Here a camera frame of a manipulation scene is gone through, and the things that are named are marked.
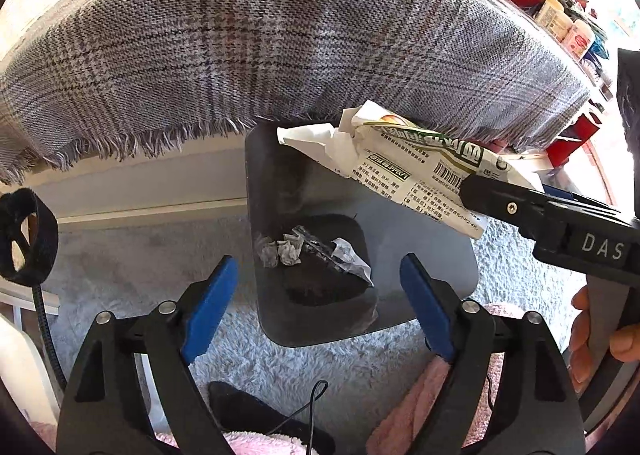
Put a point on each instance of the dark grey trash bin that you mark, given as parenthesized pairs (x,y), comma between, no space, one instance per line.
(310,304)

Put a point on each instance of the white printed snack wrapper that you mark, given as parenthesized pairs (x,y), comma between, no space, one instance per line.
(417,168)

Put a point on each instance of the crumpled paper trash in bin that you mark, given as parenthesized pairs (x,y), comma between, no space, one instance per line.
(339,255)

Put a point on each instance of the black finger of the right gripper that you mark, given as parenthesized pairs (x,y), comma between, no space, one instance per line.
(522,207)

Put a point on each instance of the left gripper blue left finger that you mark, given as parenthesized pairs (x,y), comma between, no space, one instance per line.
(103,410)

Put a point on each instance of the red storage box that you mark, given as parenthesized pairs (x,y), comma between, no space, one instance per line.
(572,138)

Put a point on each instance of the grey plaid table cloth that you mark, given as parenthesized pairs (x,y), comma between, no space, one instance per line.
(122,78)

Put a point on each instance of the pink fuzzy slipper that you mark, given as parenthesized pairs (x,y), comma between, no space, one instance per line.
(395,433)

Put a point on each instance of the pink labelled white bottle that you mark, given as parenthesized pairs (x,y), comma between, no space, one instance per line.
(578,39)

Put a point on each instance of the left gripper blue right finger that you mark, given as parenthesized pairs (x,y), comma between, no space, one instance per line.
(536,410)

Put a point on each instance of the white lotion bottle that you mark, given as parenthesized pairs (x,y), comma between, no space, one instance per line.
(552,18)

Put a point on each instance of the person's right hand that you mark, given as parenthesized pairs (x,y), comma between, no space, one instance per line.
(624,343)

